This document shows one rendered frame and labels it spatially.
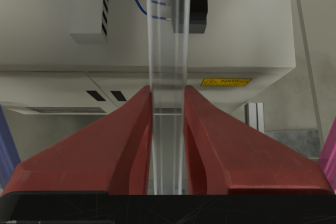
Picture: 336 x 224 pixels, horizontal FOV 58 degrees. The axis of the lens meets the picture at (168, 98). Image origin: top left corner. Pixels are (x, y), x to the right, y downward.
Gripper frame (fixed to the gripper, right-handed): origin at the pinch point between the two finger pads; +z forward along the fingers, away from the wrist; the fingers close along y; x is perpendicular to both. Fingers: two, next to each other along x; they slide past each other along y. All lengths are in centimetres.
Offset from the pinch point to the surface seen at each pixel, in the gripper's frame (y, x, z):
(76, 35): 13.9, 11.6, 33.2
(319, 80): -56, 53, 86
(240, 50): -12.0, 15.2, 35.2
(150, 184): 1.3, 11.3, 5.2
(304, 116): -50, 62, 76
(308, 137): -50, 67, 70
